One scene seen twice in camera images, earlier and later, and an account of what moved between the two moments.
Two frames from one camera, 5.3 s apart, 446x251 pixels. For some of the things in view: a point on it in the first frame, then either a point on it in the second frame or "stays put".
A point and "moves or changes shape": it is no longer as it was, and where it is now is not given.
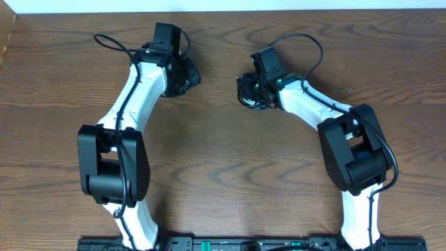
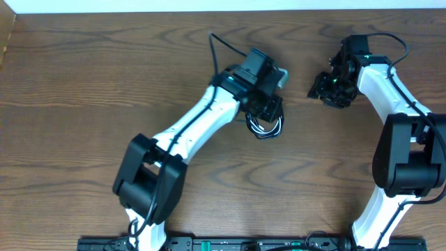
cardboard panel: (8, 17) stays put
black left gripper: (195, 79) to (275, 104)
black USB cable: (255, 107) moves or changes shape
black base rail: (252, 244) stays put
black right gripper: (247, 78) to (320, 88)
